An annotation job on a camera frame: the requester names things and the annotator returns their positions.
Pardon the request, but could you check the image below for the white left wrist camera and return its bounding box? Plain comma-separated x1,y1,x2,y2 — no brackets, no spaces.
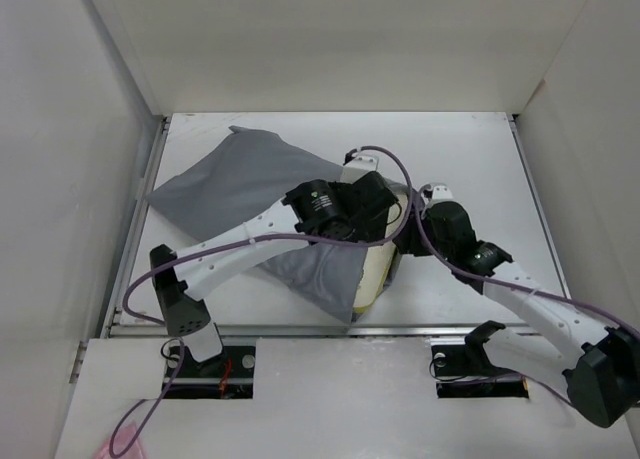
340,150,379,184

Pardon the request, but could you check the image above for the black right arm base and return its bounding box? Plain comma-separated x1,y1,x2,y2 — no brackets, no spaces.
429,321,529,399

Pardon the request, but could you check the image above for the cream and yellow pillow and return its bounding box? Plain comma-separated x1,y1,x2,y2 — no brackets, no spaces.
352,192,407,322

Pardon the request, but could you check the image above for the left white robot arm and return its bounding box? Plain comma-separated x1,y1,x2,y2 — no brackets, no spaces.
149,172,400,376

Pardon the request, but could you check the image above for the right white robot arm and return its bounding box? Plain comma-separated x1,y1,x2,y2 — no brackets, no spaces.
395,199,639,428

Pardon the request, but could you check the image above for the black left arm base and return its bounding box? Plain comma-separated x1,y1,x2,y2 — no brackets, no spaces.
160,341,256,400

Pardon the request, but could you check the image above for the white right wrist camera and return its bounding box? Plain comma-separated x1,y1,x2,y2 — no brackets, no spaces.
419,183,454,209

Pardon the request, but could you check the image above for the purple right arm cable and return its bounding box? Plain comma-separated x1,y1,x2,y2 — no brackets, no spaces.
409,183,640,410

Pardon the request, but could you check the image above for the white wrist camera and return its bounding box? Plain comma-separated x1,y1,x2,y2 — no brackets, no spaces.
340,150,379,184
419,183,454,209

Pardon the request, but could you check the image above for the grey pillowcase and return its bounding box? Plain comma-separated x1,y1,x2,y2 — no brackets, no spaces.
147,126,400,322

